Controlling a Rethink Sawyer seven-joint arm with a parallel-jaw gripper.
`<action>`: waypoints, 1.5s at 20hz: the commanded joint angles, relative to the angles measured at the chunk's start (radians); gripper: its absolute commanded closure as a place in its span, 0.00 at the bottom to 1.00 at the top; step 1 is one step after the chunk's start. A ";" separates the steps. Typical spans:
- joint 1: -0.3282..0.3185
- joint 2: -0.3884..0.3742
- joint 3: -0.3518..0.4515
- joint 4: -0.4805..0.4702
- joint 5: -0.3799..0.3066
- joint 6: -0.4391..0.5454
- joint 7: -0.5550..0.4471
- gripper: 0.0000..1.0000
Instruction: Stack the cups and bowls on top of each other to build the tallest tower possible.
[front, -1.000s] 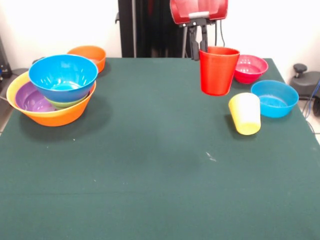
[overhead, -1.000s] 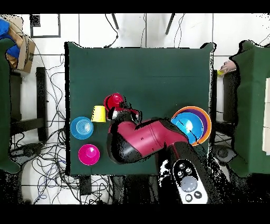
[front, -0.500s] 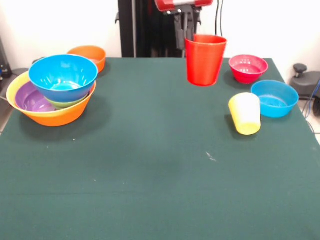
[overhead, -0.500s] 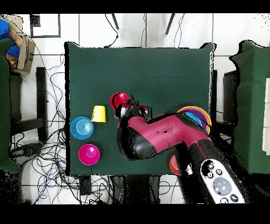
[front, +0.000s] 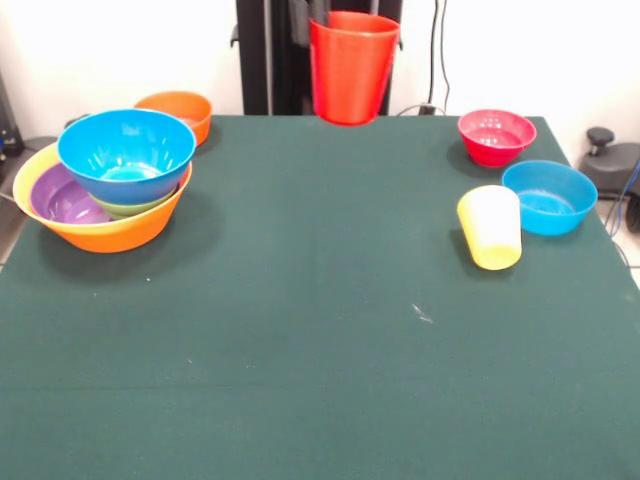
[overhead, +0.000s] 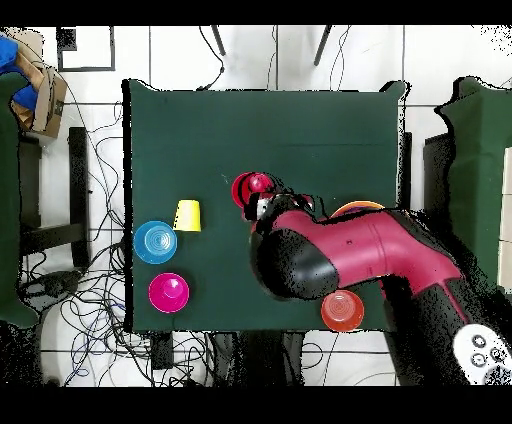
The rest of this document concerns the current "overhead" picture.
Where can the red cup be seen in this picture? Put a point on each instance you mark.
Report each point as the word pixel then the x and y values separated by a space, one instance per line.
pixel 258 182

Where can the yellow cup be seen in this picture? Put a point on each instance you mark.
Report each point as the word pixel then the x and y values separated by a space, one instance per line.
pixel 188 216

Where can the large yellow bowl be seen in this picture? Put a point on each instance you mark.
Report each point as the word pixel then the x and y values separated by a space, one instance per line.
pixel 356 207

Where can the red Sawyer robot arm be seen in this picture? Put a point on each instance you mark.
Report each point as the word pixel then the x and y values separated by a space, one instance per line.
pixel 380 248

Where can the dark green tablecloth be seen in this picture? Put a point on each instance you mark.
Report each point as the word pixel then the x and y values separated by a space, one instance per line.
pixel 240 132

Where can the shallow blue bowl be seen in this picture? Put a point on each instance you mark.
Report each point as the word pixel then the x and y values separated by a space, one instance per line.
pixel 155 242

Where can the small pink bowl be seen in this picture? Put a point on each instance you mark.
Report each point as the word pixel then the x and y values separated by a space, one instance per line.
pixel 168 294

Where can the small orange bowl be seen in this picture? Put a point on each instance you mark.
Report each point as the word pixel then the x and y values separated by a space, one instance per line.
pixel 342 312

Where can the black tripod leg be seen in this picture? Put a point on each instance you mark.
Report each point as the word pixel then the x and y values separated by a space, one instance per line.
pixel 322 46
pixel 218 40

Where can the black power box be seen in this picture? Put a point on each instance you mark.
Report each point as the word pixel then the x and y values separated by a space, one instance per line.
pixel 162 352

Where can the black bench stand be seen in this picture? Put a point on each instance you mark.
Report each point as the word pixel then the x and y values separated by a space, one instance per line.
pixel 78 180

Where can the green cloth covered table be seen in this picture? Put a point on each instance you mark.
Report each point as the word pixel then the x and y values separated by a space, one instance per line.
pixel 480 160
pixel 8 200

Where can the cardboard box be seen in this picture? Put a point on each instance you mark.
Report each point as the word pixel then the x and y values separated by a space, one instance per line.
pixel 50 104

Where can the white board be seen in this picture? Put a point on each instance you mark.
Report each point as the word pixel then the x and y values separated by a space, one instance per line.
pixel 506 220

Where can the blue bag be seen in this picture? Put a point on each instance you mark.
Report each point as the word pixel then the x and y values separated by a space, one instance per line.
pixel 8 56

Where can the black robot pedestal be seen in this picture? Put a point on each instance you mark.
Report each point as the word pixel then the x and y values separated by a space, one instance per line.
pixel 260 360

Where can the black square floor frame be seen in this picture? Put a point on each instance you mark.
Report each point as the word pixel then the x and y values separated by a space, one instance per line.
pixel 86 69

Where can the black pedestal foot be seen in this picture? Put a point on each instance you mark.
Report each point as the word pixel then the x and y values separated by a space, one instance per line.
pixel 52 286

